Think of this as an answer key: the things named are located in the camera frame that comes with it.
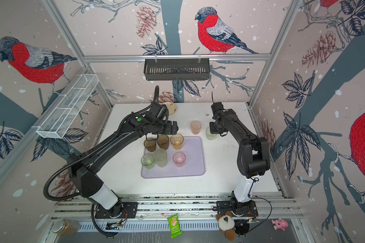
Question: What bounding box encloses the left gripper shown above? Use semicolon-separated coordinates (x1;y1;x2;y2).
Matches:
152;120;180;134

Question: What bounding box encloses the pale green textured cup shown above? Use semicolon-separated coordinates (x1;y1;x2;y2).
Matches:
206;127;217;140

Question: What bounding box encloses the dark olive cup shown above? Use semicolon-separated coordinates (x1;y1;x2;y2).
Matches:
157;135;169;150

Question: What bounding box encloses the yellow amber cup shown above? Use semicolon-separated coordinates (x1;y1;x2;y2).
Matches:
170;134;184;150

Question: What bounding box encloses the salmon textured cup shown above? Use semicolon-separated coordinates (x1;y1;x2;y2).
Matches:
190;121;202;135

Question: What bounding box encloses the small brown textured cup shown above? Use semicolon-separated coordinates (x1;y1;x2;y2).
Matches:
144;138;157;152

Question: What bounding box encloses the tall pale green cup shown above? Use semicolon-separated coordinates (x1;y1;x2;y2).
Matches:
153;148;168;168

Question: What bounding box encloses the pink clear cup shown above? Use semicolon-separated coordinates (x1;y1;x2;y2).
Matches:
173;152;186;168

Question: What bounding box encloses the small green ribbed cup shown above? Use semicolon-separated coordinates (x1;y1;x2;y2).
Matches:
141;153;155;170

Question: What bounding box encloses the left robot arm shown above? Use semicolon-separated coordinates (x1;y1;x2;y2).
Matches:
68;102;178;218

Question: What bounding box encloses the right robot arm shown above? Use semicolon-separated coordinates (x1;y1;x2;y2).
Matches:
209;102;270;217

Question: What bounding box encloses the lilac plastic tray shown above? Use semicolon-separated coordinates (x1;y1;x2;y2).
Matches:
142;136;205;179

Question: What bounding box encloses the cream patterned saucer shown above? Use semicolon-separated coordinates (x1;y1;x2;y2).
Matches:
164;102;177;115

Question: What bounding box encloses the plush toy dog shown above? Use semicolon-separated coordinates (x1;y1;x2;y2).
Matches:
216;211;236;241

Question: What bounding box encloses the green snack packet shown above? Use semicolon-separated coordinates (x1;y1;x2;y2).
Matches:
168;214;182;239

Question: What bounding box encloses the pink plush toy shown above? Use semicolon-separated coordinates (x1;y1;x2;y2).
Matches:
271;218;289;231

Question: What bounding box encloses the glass jar with lid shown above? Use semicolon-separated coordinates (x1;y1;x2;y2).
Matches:
51;218;80;237

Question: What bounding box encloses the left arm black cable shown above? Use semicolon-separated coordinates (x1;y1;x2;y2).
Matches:
43;85;160;238

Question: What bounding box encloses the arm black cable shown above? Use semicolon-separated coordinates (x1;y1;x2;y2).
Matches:
246;177;273;233
43;85;160;238

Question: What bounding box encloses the black hanging wire basket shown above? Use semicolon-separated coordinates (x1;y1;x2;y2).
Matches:
144;58;210;81

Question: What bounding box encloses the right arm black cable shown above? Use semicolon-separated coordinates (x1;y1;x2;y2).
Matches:
246;177;273;233

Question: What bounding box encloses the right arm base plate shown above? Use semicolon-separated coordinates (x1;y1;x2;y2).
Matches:
216;200;258;218

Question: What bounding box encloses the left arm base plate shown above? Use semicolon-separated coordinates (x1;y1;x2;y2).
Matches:
94;201;138;219

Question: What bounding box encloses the white wire mesh shelf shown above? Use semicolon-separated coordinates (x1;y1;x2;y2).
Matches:
36;74;99;139

